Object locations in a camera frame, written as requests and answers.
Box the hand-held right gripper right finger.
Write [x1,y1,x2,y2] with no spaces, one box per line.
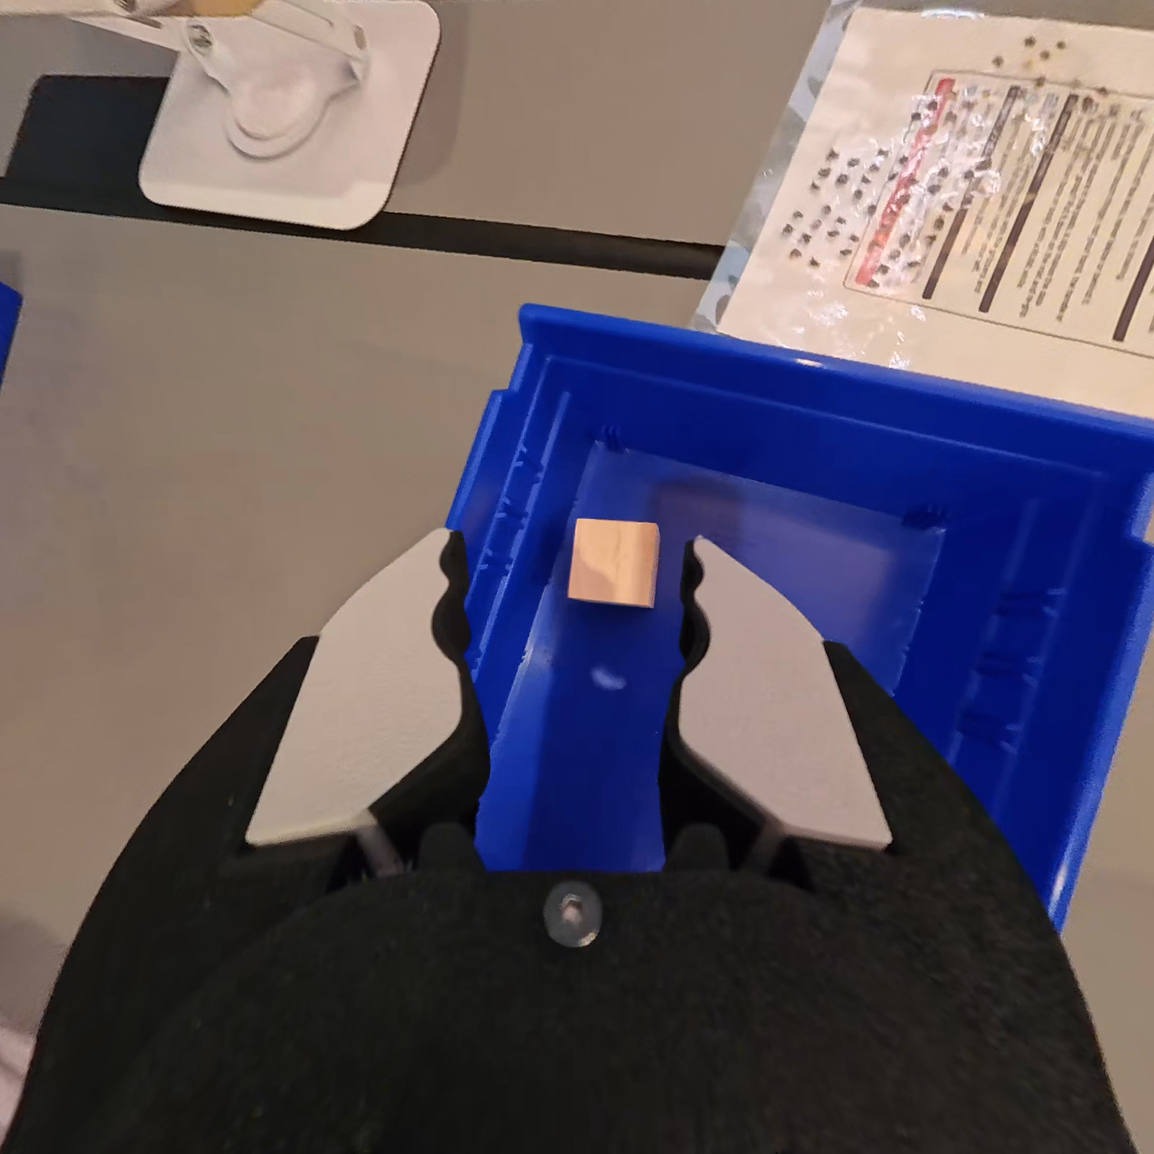
[661,536,896,855]

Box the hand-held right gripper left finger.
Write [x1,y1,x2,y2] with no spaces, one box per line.
[244,529,495,869]

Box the small wooden cube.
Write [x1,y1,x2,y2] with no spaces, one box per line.
[567,518,663,612]

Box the blue plastic bin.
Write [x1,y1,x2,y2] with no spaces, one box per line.
[473,304,1154,935]
[0,279,25,389]

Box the printed sheet in plastic bag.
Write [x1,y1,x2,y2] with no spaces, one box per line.
[690,0,1154,417]

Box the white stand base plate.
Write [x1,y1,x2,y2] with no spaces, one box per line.
[64,0,443,233]

